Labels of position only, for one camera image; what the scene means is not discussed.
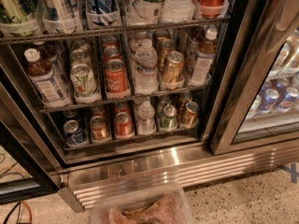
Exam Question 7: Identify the water bottle bottom shelf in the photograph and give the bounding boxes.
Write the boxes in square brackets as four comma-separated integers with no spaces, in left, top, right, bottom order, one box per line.
[137,101,156,135]

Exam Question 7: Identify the red coca-cola can middle shelf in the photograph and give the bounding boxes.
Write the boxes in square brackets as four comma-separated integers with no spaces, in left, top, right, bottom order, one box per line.
[105,59,131,98]

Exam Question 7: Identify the blue pepsi can bottom shelf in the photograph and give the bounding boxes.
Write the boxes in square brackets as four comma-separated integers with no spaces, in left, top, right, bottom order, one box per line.
[64,119,88,146]

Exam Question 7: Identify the gold can bottom shelf left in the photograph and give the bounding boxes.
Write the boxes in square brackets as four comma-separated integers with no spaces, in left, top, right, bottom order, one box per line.
[90,116,110,142]

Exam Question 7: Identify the gold can middle shelf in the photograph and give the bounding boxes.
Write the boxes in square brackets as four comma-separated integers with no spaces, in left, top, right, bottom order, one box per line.
[162,50,185,84]

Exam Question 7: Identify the gold can shelf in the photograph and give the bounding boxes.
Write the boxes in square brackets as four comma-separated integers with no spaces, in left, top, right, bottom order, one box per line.
[180,102,199,125]
[162,50,185,84]
[90,116,110,142]

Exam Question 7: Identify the stainless steel fridge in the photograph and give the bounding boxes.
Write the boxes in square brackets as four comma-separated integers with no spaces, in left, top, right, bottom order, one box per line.
[0,0,299,212]

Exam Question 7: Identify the green can shelf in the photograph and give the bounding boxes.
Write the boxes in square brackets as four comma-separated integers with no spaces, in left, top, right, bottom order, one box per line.
[0,0,38,36]
[160,105,178,130]

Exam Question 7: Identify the red can bottom shelf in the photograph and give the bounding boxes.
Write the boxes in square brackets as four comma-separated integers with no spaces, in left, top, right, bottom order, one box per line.
[115,112,134,138]

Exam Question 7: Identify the pepsi can behind glass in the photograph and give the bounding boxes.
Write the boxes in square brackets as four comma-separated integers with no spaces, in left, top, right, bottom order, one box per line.
[258,89,279,114]
[276,87,299,112]

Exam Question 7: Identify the gold can bottom shelf right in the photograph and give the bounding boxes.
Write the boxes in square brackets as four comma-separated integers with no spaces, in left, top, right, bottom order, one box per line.
[180,102,199,125]

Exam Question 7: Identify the clear water bottle top shelf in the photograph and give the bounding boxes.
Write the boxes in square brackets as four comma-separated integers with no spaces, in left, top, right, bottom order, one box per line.
[161,0,195,23]

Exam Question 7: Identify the silver blue can top shelf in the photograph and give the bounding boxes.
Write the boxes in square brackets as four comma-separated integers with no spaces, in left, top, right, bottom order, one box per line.
[42,0,82,34]

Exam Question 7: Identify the clear plastic container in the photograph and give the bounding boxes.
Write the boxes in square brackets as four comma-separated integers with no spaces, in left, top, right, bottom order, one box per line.
[91,183,195,224]

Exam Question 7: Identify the green can top shelf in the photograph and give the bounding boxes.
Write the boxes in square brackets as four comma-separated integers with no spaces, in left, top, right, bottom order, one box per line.
[0,0,38,36]

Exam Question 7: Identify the left open fridge door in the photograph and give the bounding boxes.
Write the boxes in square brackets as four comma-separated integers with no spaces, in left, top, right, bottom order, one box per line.
[0,84,61,204]

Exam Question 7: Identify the water bottle middle shelf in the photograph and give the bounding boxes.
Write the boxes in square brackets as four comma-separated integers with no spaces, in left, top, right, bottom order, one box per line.
[135,38,158,95]

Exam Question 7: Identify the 7up can middle shelf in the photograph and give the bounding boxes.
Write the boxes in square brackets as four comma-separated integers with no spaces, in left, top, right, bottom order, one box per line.
[70,63,101,104]

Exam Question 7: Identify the blue white can top shelf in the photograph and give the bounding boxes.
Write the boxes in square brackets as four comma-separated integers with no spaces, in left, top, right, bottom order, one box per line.
[86,0,119,29]

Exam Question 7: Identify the tea bottle left middle shelf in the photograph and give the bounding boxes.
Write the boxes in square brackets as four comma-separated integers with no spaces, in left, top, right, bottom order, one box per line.
[24,49,70,108]

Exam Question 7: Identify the right glass fridge door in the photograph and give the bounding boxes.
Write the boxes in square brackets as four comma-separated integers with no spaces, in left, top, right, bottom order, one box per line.
[211,0,299,154]

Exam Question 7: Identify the green can bottom shelf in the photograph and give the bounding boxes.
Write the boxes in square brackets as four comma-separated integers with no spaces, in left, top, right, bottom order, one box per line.
[160,105,178,130]

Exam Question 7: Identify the orange black floor cables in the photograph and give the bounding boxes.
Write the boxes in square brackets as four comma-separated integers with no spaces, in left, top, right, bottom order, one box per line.
[2,200,34,224]

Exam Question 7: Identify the tea bottle right middle shelf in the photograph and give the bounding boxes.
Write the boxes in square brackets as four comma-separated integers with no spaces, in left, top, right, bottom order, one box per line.
[189,27,218,84]

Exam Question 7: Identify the white green 7up can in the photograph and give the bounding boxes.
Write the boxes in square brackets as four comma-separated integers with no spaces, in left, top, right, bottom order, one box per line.
[134,0,165,20]

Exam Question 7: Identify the tea bottle shelf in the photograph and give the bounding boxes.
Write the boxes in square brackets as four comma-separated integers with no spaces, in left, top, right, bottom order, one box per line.
[189,27,218,84]
[24,49,70,108]

